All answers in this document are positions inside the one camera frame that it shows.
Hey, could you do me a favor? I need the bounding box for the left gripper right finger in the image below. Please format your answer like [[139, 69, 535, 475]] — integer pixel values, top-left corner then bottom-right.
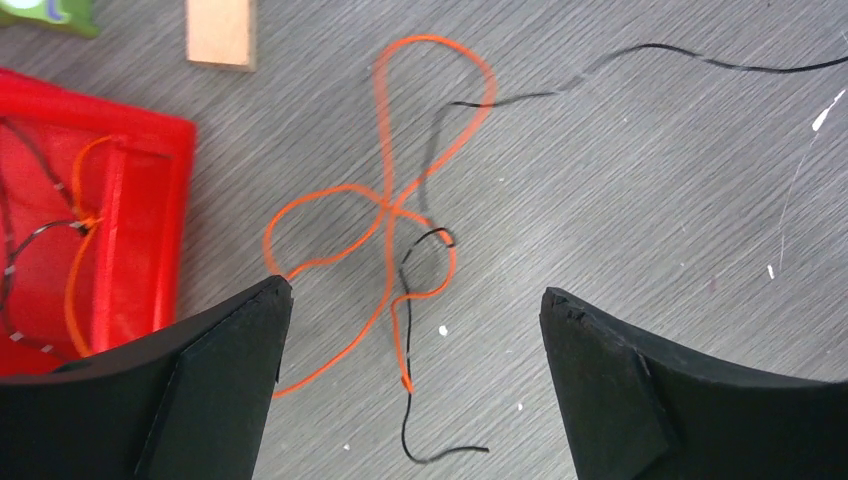
[[539, 287, 847, 479]]

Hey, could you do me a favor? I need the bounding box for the wooden block near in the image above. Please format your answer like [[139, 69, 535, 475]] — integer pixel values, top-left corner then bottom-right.
[[185, 0, 257, 72]]

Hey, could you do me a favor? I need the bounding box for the red plastic bin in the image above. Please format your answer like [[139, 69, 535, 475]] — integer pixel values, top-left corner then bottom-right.
[[1, 69, 197, 377]]

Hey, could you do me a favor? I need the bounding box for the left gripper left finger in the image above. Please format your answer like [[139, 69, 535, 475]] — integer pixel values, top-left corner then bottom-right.
[[1, 276, 292, 479]]

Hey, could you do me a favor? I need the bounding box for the black wire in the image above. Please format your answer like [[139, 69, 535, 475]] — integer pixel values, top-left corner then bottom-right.
[[0, 115, 174, 362], [397, 42, 848, 465]]

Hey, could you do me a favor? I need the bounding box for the green small toy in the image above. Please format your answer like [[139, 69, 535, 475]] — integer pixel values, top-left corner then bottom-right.
[[1, 0, 100, 39]]

